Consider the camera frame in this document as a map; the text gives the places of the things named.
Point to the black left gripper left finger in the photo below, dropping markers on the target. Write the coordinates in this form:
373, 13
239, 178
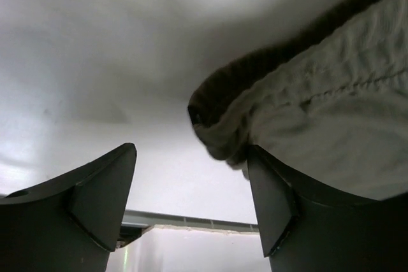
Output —
71, 222

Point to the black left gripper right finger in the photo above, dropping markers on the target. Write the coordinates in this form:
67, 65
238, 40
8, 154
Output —
305, 225

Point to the olive green shorts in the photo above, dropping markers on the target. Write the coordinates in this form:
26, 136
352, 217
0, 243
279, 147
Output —
330, 102

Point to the aluminium table edge rail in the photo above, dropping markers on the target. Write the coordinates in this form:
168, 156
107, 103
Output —
143, 219

